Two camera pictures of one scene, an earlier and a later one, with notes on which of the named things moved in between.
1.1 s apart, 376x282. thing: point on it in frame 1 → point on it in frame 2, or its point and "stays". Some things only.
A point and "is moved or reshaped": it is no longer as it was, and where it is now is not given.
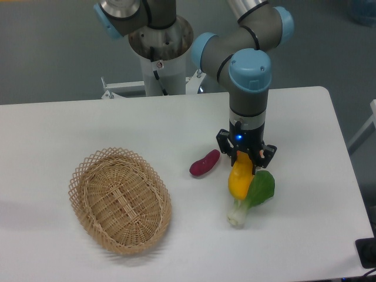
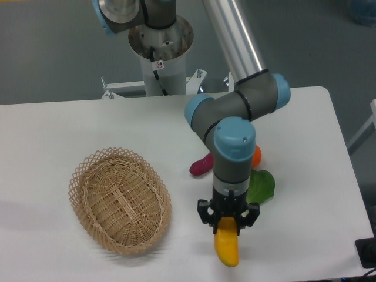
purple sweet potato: [204, 165] stays
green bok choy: [262, 189] stays
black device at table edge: [366, 249] stays
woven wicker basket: [120, 201] stays
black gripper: [247, 140] → [211, 212]
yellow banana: [240, 177] is moved or reshaped
